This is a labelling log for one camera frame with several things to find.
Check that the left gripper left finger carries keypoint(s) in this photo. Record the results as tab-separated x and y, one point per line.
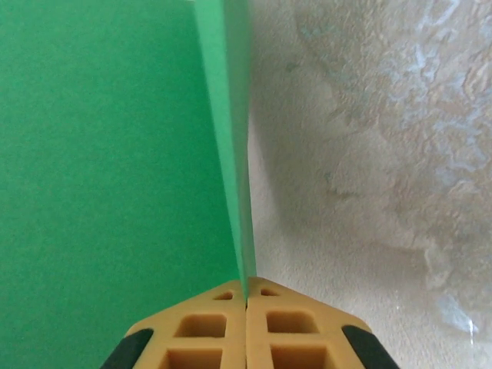
200	330

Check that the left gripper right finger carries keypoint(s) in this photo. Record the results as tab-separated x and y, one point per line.
292	330

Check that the green paper sheet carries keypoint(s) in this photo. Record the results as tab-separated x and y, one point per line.
115	153

